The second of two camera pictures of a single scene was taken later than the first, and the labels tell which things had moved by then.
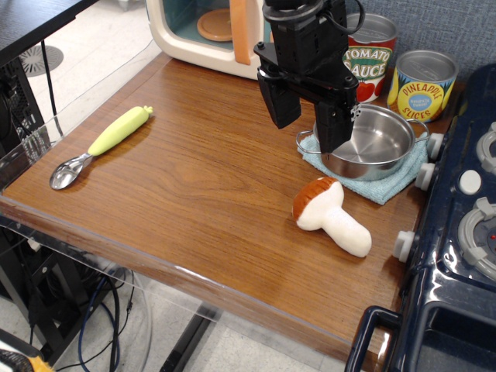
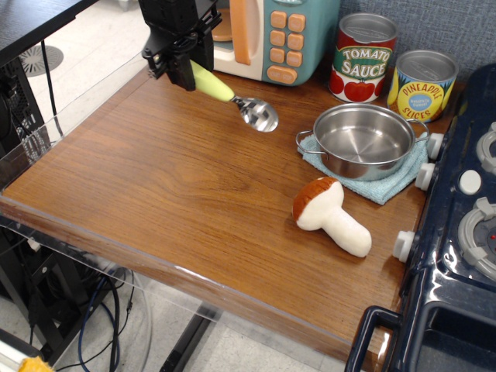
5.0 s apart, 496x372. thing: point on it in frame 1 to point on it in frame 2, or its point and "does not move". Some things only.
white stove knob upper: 433,145 does not move
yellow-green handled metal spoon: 67,170 to 260,115
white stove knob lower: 402,246 does not move
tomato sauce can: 370,54 does not move
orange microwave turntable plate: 216,25 does not move
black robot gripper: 311,43 to 173,26
